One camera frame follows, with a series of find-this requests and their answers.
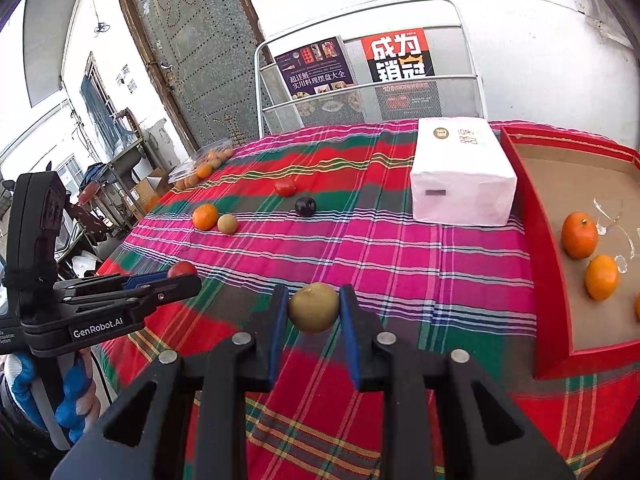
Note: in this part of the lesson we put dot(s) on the clear plastic scrap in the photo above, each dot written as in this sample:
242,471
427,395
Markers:
607,220

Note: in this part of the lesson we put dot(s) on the pile of small oranges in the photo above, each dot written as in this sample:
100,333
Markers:
204,171

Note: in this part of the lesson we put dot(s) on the white metal mesh rack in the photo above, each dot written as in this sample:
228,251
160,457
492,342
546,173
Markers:
270,90

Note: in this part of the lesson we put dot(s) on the studded metal door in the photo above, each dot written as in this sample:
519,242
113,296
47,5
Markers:
195,45

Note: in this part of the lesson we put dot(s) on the greenish brown round fruit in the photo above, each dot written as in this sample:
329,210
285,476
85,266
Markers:
227,223
314,307

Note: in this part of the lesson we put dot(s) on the red cardboard tray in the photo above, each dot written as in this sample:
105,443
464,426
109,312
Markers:
547,270

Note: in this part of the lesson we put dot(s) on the person's left hand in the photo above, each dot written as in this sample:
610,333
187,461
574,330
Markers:
75,400

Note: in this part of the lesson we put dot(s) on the white tissue pack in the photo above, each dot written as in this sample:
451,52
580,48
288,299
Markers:
460,175

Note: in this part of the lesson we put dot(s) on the red and black book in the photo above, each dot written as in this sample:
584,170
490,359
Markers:
400,60

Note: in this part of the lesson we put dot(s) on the wall notices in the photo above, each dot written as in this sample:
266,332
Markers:
126,79

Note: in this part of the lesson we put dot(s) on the dark purple plum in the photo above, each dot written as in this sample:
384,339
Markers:
305,206

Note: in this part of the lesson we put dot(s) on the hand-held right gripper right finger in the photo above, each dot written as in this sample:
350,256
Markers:
350,335

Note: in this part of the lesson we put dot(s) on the plaid tablecloth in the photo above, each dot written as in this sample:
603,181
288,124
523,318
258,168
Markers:
400,260

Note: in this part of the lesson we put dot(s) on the red tomato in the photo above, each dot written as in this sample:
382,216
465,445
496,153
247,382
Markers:
182,267
285,187

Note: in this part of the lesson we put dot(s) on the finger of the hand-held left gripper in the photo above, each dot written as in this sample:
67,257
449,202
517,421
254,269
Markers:
145,280
170,294

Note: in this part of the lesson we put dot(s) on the cardboard box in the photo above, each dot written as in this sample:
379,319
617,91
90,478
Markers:
147,190

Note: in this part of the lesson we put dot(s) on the clear bag of fruit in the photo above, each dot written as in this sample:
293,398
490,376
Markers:
200,160

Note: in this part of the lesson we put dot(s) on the metal shelf with boxes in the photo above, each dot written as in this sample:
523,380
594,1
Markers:
125,165

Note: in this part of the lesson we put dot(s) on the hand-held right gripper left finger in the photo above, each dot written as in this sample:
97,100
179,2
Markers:
280,330

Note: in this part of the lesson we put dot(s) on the blue curtained window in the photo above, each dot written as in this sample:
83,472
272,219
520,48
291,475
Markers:
102,105

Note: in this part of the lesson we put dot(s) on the purple cookbook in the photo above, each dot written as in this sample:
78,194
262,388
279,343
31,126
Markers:
315,70

